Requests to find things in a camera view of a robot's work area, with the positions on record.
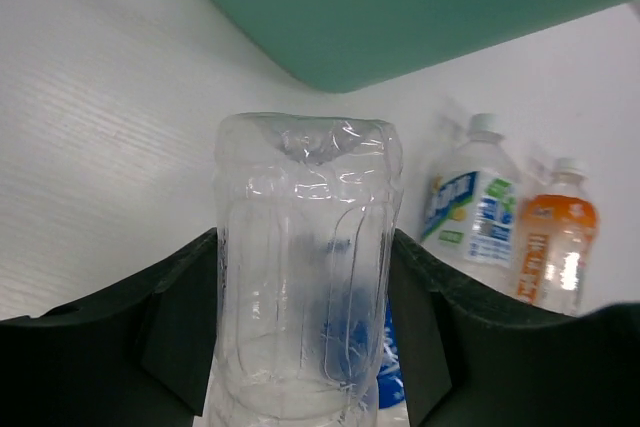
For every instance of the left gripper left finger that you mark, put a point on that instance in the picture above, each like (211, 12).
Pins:
(136, 353)

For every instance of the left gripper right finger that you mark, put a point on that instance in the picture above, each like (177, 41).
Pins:
(472, 356)

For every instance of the blue label plastic bottle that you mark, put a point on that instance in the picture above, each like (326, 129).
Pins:
(389, 378)

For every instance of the white green label bottle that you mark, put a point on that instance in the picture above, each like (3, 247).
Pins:
(472, 204)

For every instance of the clear bottle blue-white cap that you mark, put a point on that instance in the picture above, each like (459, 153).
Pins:
(306, 211)

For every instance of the tall orange label bottle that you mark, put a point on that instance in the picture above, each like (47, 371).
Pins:
(555, 237)

